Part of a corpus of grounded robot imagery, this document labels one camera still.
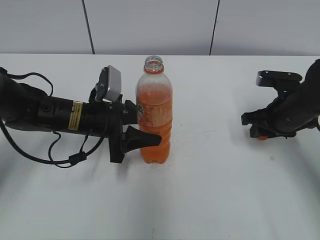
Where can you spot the orange soda plastic bottle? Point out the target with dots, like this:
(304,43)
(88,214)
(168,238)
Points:
(154,100)

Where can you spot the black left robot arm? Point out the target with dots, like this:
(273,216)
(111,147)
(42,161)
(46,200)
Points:
(106,116)

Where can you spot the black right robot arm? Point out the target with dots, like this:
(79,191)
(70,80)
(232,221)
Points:
(311,83)

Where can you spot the orange bottle cap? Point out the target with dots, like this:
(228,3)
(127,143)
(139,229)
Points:
(262,138)

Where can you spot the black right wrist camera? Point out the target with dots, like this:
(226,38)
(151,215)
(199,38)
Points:
(281,81)

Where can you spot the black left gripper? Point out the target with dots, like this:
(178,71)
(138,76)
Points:
(119,114)

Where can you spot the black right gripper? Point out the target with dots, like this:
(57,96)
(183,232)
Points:
(284,117)

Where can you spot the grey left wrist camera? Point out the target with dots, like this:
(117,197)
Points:
(109,85)

